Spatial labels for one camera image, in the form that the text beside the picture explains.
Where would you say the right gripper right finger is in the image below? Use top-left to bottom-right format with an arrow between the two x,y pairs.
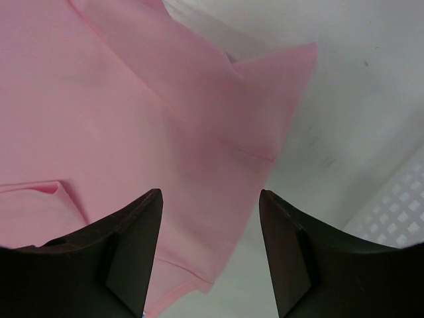
259,190 -> 423,317

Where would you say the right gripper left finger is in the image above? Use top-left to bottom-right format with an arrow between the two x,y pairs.
1,189 -> 163,317

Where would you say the pink t shirt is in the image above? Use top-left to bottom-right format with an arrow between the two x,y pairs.
1,1 -> 317,317

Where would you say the white plastic basket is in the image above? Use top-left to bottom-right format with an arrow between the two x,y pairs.
341,145 -> 424,249

